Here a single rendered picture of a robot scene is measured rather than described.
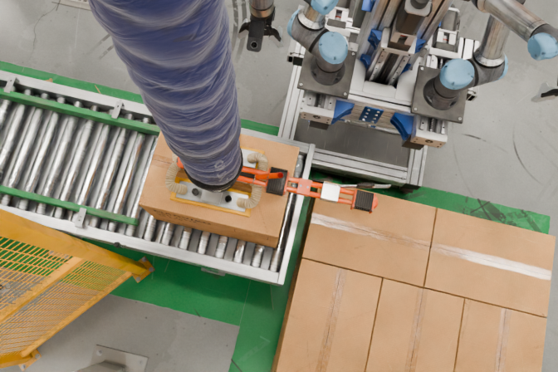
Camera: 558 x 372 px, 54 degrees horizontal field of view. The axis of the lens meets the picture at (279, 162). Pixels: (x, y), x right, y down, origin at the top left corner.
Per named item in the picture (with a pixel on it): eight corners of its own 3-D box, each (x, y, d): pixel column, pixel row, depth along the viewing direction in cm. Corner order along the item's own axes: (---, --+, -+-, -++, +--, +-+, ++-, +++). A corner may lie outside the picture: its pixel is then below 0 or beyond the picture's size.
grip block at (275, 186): (263, 192, 221) (263, 189, 215) (269, 168, 223) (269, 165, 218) (284, 197, 221) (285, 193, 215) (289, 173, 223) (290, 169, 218)
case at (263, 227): (155, 219, 267) (137, 203, 228) (178, 142, 277) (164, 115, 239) (276, 248, 265) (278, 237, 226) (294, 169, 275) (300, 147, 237)
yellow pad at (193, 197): (169, 200, 229) (168, 198, 224) (176, 177, 232) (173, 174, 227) (249, 217, 228) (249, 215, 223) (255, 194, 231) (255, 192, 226)
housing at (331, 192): (319, 200, 221) (320, 198, 216) (321, 184, 222) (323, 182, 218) (335, 204, 220) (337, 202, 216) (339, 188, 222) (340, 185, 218)
